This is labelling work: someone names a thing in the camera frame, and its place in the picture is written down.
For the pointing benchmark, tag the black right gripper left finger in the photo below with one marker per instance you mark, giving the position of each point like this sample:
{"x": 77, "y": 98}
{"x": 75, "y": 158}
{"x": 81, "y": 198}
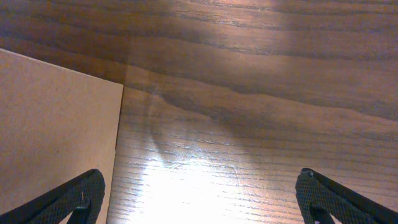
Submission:
{"x": 79, "y": 200}

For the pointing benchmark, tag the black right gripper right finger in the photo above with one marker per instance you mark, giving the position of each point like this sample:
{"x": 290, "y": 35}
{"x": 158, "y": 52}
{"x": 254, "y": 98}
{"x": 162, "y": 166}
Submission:
{"x": 322, "y": 200}

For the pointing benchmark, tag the brown cardboard box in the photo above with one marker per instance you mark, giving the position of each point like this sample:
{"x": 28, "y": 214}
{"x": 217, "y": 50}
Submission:
{"x": 56, "y": 124}

